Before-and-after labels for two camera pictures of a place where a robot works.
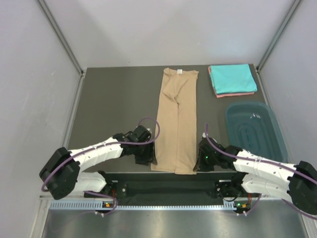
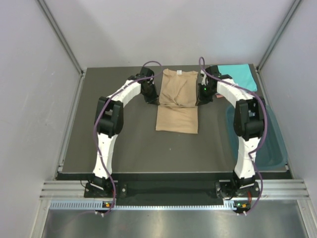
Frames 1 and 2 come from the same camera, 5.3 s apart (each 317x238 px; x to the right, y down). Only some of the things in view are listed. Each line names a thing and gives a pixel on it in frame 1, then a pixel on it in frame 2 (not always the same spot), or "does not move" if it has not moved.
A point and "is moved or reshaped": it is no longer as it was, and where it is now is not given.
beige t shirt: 175,147 is moved or reshaped
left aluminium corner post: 57,29 does not move
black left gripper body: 144,153 to 150,95
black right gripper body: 206,163 to 205,95
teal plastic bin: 252,128 does not move
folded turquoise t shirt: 234,78 does not move
